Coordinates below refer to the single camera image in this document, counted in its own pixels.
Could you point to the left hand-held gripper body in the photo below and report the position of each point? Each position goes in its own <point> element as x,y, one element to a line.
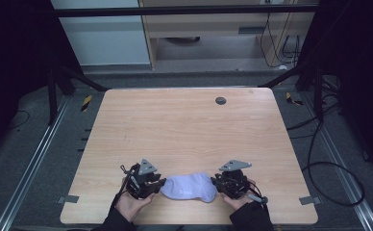
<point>139,184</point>

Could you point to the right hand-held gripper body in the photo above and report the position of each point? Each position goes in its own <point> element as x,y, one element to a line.
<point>236,183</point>

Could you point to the person's right hand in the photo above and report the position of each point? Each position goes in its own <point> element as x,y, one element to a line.
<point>240,203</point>

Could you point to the person's left hand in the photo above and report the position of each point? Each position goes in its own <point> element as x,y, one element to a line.
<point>131,207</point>

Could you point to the grey table grommet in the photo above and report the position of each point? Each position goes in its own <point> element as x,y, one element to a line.
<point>220,100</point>

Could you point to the black yellow striped tape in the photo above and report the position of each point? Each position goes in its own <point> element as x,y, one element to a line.
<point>86,103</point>
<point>293,100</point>

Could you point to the black metal stand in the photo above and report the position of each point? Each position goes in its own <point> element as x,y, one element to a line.
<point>318,96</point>
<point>52,96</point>

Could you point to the white cabinet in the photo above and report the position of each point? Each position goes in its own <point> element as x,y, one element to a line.
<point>104,41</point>

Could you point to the light wooden desk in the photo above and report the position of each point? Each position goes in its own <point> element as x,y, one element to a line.
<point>207,25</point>

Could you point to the dark curtain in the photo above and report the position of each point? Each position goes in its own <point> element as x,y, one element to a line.
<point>360,64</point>
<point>14,64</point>

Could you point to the metal floor rail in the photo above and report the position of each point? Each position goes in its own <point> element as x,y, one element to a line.
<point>30,170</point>
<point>344,183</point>

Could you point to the black frame crossbar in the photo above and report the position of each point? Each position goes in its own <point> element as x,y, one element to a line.
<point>175,11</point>

